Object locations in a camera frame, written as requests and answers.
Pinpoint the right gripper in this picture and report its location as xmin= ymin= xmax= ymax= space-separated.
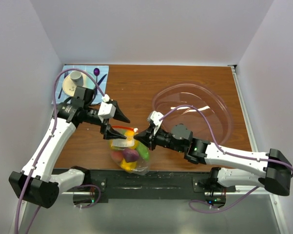
xmin=134 ymin=125 xmax=184 ymax=153

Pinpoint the clear zip top bag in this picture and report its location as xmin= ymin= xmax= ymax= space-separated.
xmin=108 ymin=125 xmax=151 ymax=176

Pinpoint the large clear plastic bowl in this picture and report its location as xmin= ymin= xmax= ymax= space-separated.
xmin=152 ymin=82 xmax=233 ymax=145

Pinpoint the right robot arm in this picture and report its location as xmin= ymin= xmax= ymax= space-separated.
xmin=134 ymin=124 xmax=293 ymax=196

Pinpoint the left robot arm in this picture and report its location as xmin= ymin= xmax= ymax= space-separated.
xmin=9 ymin=86 xmax=130 ymax=208

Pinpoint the green fake cucumber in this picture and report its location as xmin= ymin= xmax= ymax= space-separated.
xmin=136 ymin=143 xmax=150 ymax=161

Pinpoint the purple fake eggplant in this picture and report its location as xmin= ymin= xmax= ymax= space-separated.
xmin=122 ymin=148 xmax=139 ymax=162

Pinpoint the fake peach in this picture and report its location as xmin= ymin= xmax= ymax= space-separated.
xmin=111 ymin=151 xmax=123 ymax=163

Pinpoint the dark blue plastic knife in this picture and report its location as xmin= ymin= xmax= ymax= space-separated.
xmin=94 ymin=74 xmax=107 ymax=96

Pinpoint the blue checked placemat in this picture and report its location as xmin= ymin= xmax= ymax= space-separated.
xmin=56 ymin=64 xmax=109 ymax=105

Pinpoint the purple plastic spoon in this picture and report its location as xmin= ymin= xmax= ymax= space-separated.
xmin=93 ymin=67 xmax=100 ymax=82

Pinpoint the beige and green plate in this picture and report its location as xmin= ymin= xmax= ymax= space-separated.
xmin=62 ymin=73 xmax=95 ymax=97

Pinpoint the grey cup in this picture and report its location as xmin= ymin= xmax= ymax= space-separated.
xmin=70 ymin=71 xmax=83 ymax=86

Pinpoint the dark blue plastic fork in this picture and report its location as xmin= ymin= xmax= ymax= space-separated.
xmin=58 ymin=71 xmax=69 ymax=99

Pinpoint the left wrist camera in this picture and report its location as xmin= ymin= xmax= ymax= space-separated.
xmin=98 ymin=94 xmax=116 ymax=122

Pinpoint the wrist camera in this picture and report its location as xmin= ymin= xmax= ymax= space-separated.
xmin=147 ymin=111 xmax=164 ymax=136
xmin=98 ymin=94 xmax=116 ymax=122

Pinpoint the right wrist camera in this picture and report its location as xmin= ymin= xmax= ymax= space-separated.
xmin=147 ymin=111 xmax=164 ymax=136

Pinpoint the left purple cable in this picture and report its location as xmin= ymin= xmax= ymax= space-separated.
xmin=14 ymin=68 xmax=108 ymax=234

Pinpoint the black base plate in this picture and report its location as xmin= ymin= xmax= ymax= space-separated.
xmin=60 ymin=169 xmax=236 ymax=204

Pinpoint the aluminium rail frame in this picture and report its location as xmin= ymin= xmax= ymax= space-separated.
xmin=8 ymin=64 xmax=290 ymax=234

